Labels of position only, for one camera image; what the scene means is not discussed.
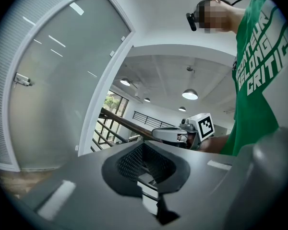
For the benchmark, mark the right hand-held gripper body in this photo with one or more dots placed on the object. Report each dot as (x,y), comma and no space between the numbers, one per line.
(205,128)

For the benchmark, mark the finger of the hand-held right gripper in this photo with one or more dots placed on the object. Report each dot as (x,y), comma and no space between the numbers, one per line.
(165,133)

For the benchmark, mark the person's right forearm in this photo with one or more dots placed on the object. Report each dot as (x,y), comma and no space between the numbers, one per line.
(216,144)

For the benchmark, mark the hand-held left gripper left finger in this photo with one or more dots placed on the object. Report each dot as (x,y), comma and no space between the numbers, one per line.
(86,188)

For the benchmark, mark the person in green shirt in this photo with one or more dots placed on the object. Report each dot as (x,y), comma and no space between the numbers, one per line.
(249,118)

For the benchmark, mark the grey dome pendant lamp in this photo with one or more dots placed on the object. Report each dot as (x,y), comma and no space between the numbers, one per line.
(147,100)
(182,109)
(125,82)
(190,95)

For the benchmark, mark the white ceiling duct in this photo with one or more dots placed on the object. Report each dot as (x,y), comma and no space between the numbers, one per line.
(139,92)

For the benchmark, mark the person's head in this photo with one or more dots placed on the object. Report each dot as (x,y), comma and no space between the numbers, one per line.
(230,20)

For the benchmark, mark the striped frosted glass panel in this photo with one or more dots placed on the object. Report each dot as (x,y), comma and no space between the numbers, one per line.
(1,128)

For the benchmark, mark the wooden-topped black stair railing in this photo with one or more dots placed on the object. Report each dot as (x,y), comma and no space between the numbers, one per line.
(129,122)

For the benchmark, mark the person's right hand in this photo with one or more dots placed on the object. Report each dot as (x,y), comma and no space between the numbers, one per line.
(191,140)

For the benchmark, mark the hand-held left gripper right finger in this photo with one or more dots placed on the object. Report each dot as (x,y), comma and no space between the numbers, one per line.
(194,176)

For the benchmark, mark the thin black balcony railing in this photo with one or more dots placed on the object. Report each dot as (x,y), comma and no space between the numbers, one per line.
(156,118)

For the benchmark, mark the black head-mounted camera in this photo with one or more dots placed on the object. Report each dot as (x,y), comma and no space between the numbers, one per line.
(192,20)

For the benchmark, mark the small black-framed window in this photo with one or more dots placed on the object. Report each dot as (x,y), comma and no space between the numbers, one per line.
(115,103)

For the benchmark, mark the round ceiling fixture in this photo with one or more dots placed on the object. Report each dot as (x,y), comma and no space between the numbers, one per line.
(190,69)

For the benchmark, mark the small black chest clip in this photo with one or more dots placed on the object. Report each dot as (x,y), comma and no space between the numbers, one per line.
(234,65)

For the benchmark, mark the frosted glass door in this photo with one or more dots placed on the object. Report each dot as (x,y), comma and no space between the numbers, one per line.
(102,92)
(62,92)

